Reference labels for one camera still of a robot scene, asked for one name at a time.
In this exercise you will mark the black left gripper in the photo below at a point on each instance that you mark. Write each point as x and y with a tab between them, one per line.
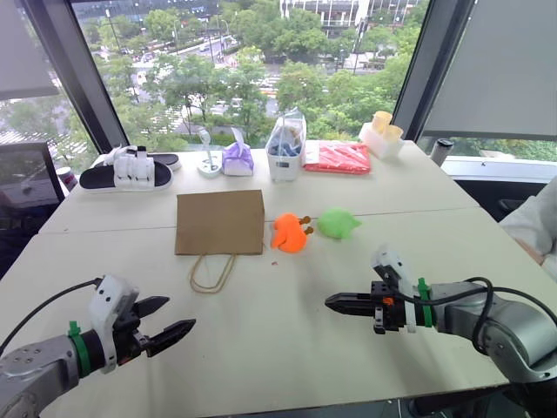
128	335

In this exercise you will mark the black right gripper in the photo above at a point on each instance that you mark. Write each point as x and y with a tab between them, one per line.
391	313

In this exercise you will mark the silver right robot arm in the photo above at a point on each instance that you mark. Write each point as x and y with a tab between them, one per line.
500	324

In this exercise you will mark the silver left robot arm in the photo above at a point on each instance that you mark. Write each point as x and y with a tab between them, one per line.
39	370

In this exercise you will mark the brown paper bag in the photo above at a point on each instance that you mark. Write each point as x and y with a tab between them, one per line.
219	223

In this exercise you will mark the purple bag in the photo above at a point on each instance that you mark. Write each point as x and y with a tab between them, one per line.
237	161

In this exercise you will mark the green right wrist zip tie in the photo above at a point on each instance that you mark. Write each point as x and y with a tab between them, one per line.
425	305

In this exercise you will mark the green wrist zip tie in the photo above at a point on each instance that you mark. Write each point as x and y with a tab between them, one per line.
425	305
79	348

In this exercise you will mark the green plush toy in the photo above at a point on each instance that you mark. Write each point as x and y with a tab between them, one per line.
336	223

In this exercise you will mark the green left wrist zip tie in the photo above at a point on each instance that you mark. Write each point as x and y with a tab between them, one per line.
79	348

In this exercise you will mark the orange plush toy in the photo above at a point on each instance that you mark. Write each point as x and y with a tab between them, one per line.
288	233

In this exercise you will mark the black and white slipper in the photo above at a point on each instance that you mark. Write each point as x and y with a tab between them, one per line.
167	160
130	176

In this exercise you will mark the red plastic package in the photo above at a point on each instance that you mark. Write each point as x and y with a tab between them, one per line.
337	157

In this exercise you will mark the white storage bin with items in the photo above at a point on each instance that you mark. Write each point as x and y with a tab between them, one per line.
283	165

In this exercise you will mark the white cup holder box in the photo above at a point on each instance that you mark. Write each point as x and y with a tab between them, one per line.
380	146

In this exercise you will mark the red and white can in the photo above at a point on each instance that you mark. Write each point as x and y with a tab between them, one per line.
67	179

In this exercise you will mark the black chair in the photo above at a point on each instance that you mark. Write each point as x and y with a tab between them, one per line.
491	196

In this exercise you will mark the silver thermos bottle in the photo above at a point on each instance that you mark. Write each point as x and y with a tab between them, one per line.
441	152

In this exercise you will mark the yellow plastic cup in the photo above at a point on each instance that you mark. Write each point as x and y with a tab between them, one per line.
394	132
383	119

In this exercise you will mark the person in grey clothing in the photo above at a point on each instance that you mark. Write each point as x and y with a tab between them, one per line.
533	217

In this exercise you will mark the black monitor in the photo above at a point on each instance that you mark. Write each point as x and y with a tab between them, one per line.
24	174

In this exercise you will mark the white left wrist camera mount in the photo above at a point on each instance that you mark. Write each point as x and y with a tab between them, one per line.
109	296

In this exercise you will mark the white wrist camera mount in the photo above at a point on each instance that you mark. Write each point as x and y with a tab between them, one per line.
398	265
109	296

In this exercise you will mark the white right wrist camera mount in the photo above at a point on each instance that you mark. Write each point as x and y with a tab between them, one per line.
398	265

